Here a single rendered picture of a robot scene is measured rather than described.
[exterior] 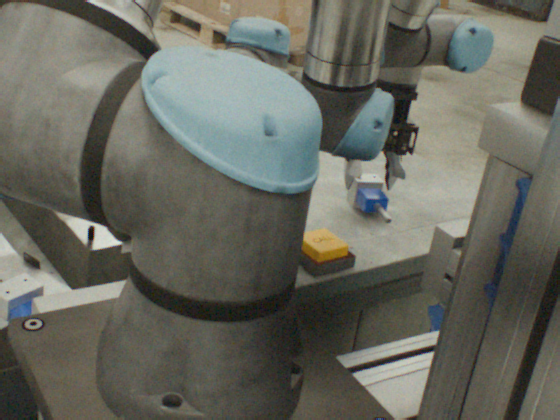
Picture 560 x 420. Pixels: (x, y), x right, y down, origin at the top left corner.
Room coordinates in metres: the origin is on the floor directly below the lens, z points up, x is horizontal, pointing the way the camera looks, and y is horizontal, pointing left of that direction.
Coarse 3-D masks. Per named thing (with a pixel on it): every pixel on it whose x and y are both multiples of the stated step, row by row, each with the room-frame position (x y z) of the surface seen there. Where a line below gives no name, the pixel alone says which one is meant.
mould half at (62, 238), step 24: (24, 216) 1.05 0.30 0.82; (48, 216) 0.97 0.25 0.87; (72, 216) 0.95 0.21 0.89; (48, 240) 0.97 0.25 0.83; (72, 240) 0.91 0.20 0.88; (96, 240) 0.89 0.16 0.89; (72, 264) 0.90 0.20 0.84; (96, 264) 0.87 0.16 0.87; (120, 264) 0.89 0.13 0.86; (72, 288) 0.90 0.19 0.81
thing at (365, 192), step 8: (360, 176) 1.30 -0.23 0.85; (368, 176) 1.31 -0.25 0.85; (376, 176) 1.32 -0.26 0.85; (352, 184) 1.30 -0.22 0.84; (360, 184) 1.28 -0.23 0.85; (368, 184) 1.29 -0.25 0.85; (376, 184) 1.29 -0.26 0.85; (352, 192) 1.29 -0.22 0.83; (360, 192) 1.27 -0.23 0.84; (368, 192) 1.27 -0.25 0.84; (376, 192) 1.27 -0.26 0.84; (352, 200) 1.29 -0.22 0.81; (360, 200) 1.26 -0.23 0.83; (368, 200) 1.24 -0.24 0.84; (376, 200) 1.25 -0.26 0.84; (384, 200) 1.25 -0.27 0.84; (368, 208) 1.24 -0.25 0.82; (376, 208) 1.23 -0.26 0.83; (384, 208) 1.25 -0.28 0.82; (384, 216) 1.20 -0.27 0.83
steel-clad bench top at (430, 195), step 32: (320, 160) 1.49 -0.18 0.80; (384, 160) 1.53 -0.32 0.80; (416, 160) 1.56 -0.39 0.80; (320, 192) 1.33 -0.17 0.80; (384, 192) 1.37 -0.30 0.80; (416, 192) 1.39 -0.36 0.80; (448, 192) 1.41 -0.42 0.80; (0, 224) 1.06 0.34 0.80; (320, 224) 1.20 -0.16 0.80; (352, 224) 1.22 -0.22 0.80; (384, 224) 1.23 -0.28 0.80; (416, 224) 1.25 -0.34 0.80; (32, 256) 0.98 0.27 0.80; (384, 256) 1.12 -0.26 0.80; (416, 256) 1.14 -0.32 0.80
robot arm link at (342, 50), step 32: (320, 0) 0.74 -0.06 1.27; (352, 0) 0.72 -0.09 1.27; (384, 0) 0.73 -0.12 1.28; (320, 32) 0.74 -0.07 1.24; (352, 32) 0.72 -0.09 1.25; (384, 32) 0.74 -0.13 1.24; (320, 64) 0.74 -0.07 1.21; (352, 64) 0.73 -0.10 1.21; (320, 96) 0.74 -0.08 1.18; (352, 96) 0.73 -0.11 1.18; (384, 96) 0.75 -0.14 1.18; (352, 128) 0.73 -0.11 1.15; (384, 128) 0.75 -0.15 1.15
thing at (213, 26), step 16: (176, 0) 5.70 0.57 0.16; (192, 0) 5.52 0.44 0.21; (208, 0) 5.39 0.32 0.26; (224, 0) 5.25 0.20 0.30; (240, 0) 5.12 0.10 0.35; (256, 0) 4.98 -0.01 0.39; (272, 0) 4.88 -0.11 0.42; (288, 0) 4.85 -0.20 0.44; (304, 0) 4.93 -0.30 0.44; (176, 16) 5.60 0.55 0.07; (192, 16) 5.36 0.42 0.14; (208, 16) 5.37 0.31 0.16; (224, 16) 5.23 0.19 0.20; (240, 16) 5.10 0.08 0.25; (256, 16) 4.98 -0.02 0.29; (272, 16) 4.87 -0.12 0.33; (288, 16) 4.86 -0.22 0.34; (304, 16) 4.93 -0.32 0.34; (192, 32) 5.40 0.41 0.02; (208, 32) 5.20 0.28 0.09; (224, 32) 5.06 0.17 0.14; (304, 32) 4.96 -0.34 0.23; (224, 48) 5.11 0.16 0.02; (304, 48) 4.97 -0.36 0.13
